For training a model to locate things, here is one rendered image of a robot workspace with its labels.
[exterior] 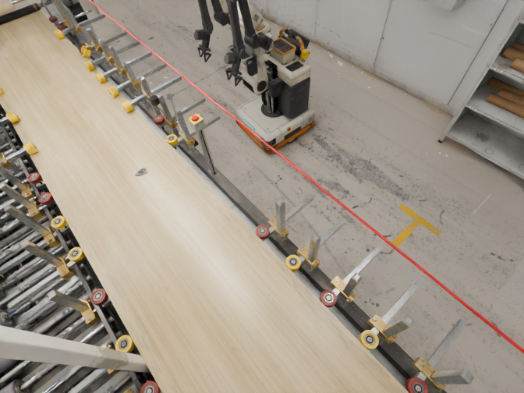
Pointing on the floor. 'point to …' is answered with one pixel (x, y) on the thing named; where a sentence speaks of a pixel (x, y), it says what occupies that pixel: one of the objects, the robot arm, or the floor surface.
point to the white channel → (65, 352)
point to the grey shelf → (514, 150)
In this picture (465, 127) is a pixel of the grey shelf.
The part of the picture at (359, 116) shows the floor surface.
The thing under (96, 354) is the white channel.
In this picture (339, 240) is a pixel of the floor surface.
